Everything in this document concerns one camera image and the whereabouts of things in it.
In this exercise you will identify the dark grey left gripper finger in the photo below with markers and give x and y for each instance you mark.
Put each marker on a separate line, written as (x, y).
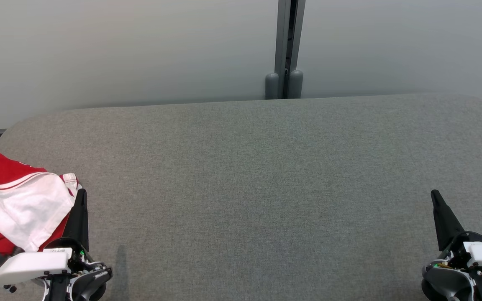
(78, 221)

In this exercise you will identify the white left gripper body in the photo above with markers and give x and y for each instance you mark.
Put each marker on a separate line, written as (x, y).
(32, 265)

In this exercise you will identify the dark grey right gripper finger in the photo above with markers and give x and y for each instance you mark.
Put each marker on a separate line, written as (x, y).
(445, 221)

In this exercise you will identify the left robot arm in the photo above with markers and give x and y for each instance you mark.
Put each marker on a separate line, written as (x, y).
(86, 284)

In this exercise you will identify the grey metal partition post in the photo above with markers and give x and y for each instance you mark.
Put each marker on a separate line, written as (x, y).
(283, 37)

